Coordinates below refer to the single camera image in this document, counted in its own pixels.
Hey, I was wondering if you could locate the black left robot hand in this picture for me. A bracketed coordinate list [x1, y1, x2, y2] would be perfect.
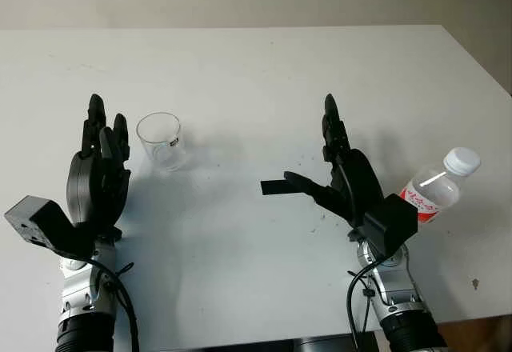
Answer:
[66, 94, 132, 238]

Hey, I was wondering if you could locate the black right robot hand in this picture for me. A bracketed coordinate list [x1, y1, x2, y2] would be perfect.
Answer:
[282, 93, 388, 235]

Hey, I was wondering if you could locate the clear water bottle red label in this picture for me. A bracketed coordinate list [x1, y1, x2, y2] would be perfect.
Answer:
[399, 146, 482, 225]

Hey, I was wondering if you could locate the clear glass cup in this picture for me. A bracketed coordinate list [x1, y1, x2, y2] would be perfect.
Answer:
[135, 113, 187, 172]

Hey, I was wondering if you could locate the black tape strip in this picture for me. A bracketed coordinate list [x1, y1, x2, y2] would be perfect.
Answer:
[260, 178, 294, 197]

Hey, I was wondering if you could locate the dark robot torso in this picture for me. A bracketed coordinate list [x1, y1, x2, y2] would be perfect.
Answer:
[207, 334, 381, 352]

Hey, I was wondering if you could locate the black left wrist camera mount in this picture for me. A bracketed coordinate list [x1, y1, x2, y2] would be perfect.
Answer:
[3, 194, 99, 258]

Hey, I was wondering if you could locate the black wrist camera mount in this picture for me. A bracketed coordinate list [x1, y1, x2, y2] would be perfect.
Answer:
[358, 194, 420, 257]
[3, 194, 99, 258]

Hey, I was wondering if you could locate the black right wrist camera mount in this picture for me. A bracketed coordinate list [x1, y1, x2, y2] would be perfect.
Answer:
[358, 194, 420, 257]

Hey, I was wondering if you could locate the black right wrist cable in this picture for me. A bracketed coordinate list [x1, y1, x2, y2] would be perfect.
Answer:
[335, 162, 379, 352]

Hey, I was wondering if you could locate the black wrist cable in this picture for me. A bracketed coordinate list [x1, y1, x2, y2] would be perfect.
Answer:
[335, 162, 379, 352]
[86, 254, 140, 352]

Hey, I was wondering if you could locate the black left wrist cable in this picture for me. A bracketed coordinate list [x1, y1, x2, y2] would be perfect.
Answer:
[86, 254, 140, 352]

